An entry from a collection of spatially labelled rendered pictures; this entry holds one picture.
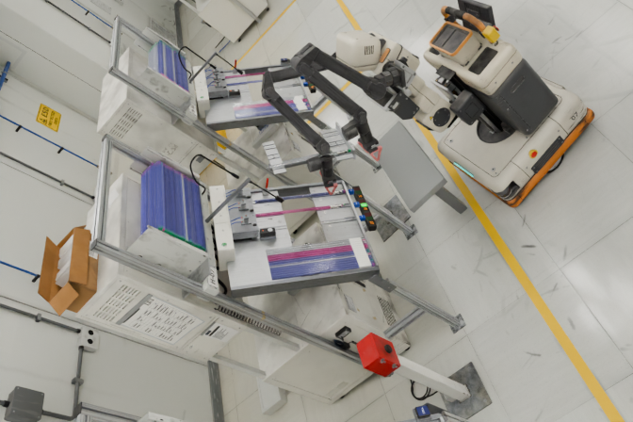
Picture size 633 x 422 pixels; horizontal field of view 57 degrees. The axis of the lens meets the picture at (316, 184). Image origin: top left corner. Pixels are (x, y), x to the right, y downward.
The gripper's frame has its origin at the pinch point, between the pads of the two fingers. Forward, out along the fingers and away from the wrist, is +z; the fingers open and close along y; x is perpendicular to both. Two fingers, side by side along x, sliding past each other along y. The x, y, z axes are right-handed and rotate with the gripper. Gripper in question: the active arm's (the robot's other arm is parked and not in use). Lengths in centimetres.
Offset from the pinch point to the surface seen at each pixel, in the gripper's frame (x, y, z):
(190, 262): -73, 39, -5
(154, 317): -93, 50, 14
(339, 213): 3.7, 4.0, 15.7
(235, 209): -49.6, -0.2, 2.7
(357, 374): -1, 46, 103
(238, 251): -52, 24, 9
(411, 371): 16, 87, 45
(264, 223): -36.8, 6.1, 10.5
